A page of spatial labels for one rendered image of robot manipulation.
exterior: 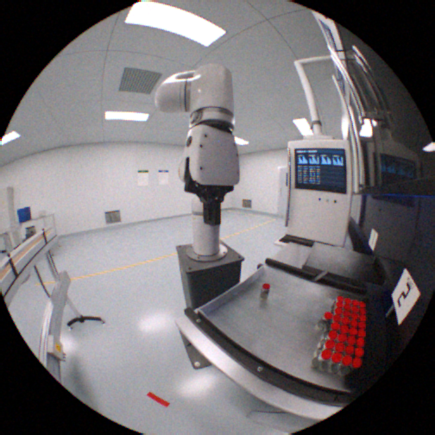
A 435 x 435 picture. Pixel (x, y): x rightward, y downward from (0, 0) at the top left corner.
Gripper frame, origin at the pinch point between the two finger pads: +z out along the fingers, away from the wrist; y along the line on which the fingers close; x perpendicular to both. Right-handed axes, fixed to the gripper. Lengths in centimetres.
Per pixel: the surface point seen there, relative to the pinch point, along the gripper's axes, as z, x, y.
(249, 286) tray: 22.1, -3.0, 11.0
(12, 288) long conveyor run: 23, 31, -82
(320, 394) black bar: 20.4, -31.3, -7.2
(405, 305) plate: 8.9, -39.1, 4.8
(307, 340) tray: 22.2, -24.0, 3.6
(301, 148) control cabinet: -38, 4, 89
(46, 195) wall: -36, 481, -293
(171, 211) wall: 80, 481, 192
